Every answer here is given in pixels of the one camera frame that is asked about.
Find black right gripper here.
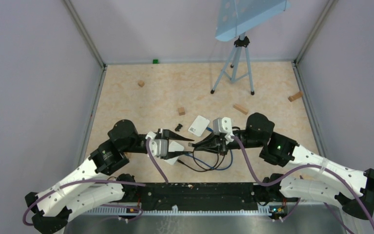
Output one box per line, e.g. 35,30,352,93
194,128,264,156

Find white TP-Link switch box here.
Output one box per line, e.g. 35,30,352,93
164,141,185,165

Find blue ethernet cable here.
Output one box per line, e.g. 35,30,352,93
184,127,234,171

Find long white network switch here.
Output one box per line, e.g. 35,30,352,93
188,115,210,137

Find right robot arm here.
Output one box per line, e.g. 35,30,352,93
192,113,374,220

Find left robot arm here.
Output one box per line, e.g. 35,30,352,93
22,119,189,234

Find small black rubber part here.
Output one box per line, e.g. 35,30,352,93
174,123,183,132

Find small wooden cube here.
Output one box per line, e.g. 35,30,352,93
177,107,186,116

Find flat wooden plank block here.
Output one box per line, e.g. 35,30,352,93
233,103,249,115

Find curved wooden block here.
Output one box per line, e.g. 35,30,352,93
288,91,303,102

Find light blue tripod stand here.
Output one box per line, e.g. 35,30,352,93
210,0,291,95

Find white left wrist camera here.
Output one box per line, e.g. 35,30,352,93
145,131,169,159

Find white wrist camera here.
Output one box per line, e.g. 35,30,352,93
212,117,234,144
145,131,169,159

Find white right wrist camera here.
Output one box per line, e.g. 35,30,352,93
212,117,234,144

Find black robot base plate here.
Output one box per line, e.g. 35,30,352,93
121,182,297,212

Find wooden cube near switch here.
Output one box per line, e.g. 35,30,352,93
138,80,145,87

